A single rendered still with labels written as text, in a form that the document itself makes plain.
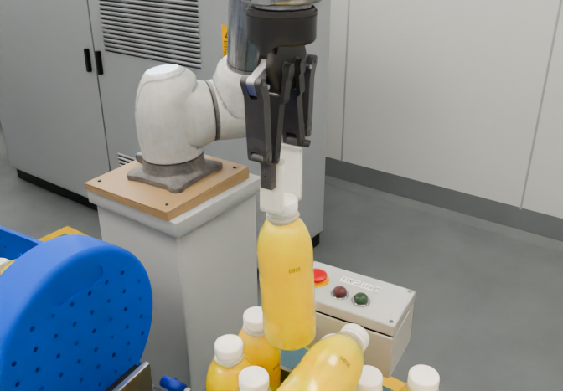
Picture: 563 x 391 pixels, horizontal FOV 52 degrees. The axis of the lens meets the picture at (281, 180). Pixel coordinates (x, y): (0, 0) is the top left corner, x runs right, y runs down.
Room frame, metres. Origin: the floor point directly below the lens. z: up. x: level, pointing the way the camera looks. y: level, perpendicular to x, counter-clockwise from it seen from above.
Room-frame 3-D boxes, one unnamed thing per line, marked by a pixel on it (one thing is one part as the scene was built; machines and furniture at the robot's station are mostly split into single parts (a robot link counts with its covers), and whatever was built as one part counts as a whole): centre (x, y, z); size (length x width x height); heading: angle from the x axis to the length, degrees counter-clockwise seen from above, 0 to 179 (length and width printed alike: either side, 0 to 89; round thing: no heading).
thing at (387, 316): (0.76, -0.10, 1.05); 0.20 x 0.10 x 0.10; 61
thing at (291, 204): (0.63, 0.00, 1.31); 0.04 x 0.04 x 0.02
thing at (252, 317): (0.69, 0.04, 1.09); 0.04 x 0.04 x 0.02
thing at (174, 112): (1.37, 0.27, 1.19); 0.18 x 0.16 x 0.22; 110
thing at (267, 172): (0.60, 0.02, 1.37); 0.03 x 0.01 x 0.05; 151
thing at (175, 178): (1.38, 0.29, 1.05); 0.22 x 0.18 x 0.06; 57
